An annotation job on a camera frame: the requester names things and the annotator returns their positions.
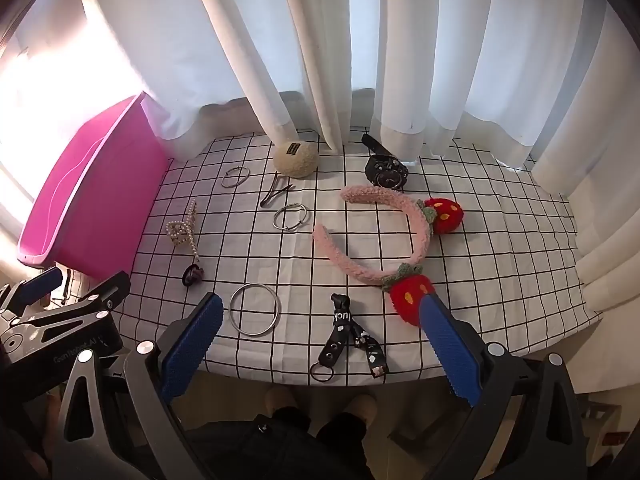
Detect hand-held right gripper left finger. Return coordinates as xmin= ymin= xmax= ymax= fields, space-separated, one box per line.
xmin=52 ymin=292 xmax=226 ymax=480

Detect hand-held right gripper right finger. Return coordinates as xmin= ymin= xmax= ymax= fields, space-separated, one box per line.
xmin=419 ymin=294 xmax=588 ymax=480

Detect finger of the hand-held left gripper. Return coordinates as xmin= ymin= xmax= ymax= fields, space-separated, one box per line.
xmin=0 ymin=266 xmax=64 ymax=322
xmin=10 ymin=270 xmax=132 ymax=334

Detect large plain silver bangle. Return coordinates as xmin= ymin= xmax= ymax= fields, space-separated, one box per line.
xmin=229 ymin=282 xmax=282 ymax=336

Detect pink plastic tub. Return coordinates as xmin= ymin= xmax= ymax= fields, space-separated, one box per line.
xmin=16 ymin=92 xmax=171 ymax=281

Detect pearl claw hair clip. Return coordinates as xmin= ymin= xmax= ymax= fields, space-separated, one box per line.
xmin=165 ymin=199 xmax=201 ymax=262

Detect black lanyard keychain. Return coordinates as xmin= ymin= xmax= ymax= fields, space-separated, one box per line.
xmin=310 ymin=292 xmax=388 ymax=385

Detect pink strawberry headband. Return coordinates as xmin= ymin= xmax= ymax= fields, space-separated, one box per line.
xmin=312 ymin=184 xmax=465 ymax=330

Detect silver bangle with beads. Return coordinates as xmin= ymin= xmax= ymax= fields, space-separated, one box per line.
xmin=273 ymin=203 xmax=313 ymax=232

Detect small patterned silver bangle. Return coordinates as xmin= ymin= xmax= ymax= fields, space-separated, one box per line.
xmin=222 ymin=166 xmax=251 ymax=189

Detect dark metal hair clip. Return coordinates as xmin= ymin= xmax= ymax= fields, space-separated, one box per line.
xmin=259 ymin=172 xmax=296 ymax=209

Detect black wrist watch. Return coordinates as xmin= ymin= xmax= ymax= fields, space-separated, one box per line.
xmin=361 ymin=133 xmax=410 ymax=191

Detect beige fuzzy hair clip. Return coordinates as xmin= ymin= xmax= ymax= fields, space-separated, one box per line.
xmin=273 ymin=141 xmax=321 ymax=179

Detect black checked white tablecloth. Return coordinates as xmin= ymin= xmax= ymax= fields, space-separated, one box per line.
xmin=50 ymin=91 xmax=606 ymax=387

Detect beige slipper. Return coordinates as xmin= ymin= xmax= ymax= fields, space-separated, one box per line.
xmin=342 ymin=392 xmax=378 ymax=423
xmin=264 ymin=387 xmax=301 ymax=413

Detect person's black pants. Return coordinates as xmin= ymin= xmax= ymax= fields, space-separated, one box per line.
xmin=190 ymin=405 xmax=373 ymax=480

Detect light wooden stool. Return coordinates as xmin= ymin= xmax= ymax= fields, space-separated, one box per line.
xmin=580 ymin=399 xmax=632 ymax=467

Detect white curtain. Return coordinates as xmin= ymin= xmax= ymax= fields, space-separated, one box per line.
xmin=0 ymin=0 xmax=640 ymax=326

